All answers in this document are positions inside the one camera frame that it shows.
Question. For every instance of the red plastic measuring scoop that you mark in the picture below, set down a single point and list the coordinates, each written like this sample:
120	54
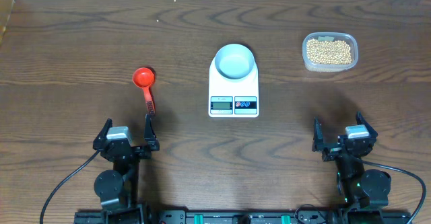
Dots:
144	78

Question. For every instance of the light grey round bowl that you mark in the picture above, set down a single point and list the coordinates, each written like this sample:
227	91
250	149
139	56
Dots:
234	61

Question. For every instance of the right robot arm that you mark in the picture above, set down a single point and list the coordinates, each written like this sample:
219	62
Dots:
365	191

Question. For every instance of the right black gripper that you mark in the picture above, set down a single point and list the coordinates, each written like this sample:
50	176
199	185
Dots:
318	143

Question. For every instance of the pile of soybeans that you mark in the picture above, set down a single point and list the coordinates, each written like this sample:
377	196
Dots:
328	53

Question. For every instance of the clear plastic container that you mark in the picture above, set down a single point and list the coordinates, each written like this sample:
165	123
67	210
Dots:
330	36

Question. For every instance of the white digital kitchen scale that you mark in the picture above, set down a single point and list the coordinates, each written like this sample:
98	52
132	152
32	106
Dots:
233	98

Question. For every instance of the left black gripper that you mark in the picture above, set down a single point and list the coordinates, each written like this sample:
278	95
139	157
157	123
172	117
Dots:
151	142

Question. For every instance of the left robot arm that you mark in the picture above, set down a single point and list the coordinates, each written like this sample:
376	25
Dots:
117	188

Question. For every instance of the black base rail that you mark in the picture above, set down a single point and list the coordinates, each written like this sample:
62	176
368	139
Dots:
291	217

